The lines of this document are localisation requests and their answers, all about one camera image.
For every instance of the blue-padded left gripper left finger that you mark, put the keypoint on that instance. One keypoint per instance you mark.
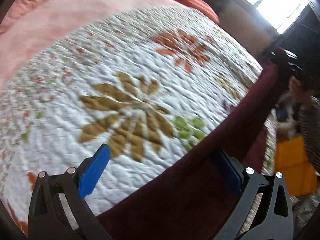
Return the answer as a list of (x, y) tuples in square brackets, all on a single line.
[(58, 209)]

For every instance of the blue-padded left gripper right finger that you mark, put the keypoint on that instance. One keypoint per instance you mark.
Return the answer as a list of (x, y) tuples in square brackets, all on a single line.
[(273, 219)]

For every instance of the maroon pants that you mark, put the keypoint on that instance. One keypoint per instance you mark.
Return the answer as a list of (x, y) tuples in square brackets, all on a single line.
[(191, 199)]

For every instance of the person's right hand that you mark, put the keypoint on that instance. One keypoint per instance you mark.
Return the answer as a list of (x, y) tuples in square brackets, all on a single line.
[(300, 94)]

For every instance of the orange red pillow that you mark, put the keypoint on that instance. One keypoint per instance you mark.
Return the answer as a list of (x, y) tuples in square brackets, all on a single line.
[(203, 7)]

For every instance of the white floral quilt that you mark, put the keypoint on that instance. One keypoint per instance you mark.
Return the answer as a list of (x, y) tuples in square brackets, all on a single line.
[(149, 83)]

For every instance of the pink bed sheet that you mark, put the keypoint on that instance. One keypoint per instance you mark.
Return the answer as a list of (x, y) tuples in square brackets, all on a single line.
[(53, 19)]

